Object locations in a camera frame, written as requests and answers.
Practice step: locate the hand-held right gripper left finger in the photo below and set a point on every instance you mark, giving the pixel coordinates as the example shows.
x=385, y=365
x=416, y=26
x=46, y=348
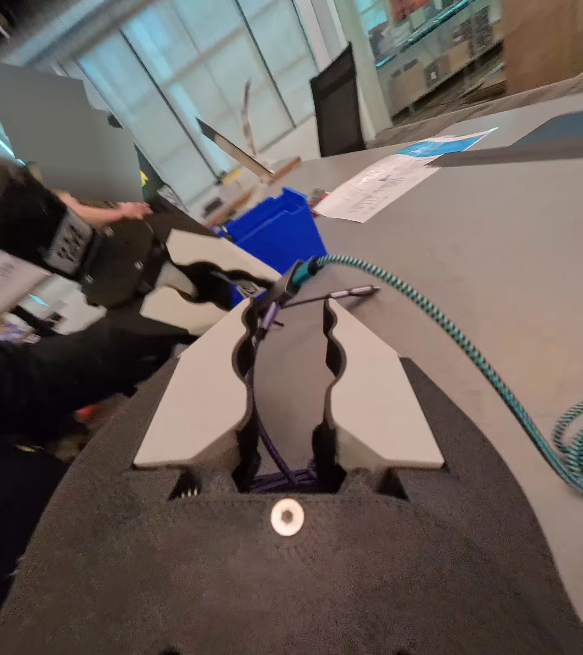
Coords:
x=194, y=409

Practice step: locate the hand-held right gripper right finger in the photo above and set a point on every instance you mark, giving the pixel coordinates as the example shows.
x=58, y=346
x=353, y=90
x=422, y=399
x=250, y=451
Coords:
x=388, y=409

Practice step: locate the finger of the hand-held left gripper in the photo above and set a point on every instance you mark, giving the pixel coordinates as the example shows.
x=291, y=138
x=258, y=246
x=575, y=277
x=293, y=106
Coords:
x=209, y=250
x=178, y=309

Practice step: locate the grey usb hub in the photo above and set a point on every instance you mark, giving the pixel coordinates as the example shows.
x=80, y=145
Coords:
x=281, y=291

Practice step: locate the person's left hand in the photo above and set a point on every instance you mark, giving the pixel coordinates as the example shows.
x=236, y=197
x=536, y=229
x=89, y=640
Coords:
x=153, y=348

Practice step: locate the blue plastic bin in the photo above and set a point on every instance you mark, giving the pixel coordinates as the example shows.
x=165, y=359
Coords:
x=281, y=230

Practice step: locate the red tool with grey caps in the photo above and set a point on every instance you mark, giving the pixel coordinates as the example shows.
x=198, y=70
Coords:
x=319, y=195

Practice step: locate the printed paper leaflet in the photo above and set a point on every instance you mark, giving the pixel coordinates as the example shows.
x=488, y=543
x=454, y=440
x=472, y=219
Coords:
x=373, y=184

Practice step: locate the black high-back chair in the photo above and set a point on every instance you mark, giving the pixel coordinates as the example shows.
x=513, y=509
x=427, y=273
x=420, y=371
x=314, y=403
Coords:
x=337, y=102

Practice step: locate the black tape strip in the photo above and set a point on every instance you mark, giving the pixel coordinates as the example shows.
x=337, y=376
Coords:
x=526, y=151

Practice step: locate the plywood cabinet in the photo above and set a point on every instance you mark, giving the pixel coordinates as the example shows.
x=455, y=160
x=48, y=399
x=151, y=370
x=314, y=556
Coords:
x=542, y=46

